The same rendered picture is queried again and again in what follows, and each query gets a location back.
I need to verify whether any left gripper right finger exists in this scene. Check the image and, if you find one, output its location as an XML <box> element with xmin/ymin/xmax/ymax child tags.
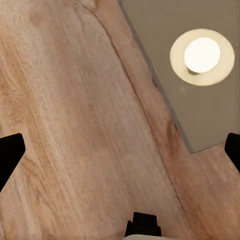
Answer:
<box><xmin>224</xmin><ymin>132</ymin><xmax>240</xmax><ymax>172</ymax></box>

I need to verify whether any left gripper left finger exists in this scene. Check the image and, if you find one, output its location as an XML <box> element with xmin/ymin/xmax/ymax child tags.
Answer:
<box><xmin>0</xmin><ymin>133</ymin><xmax>26</xmax><ymax>192</ymax></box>

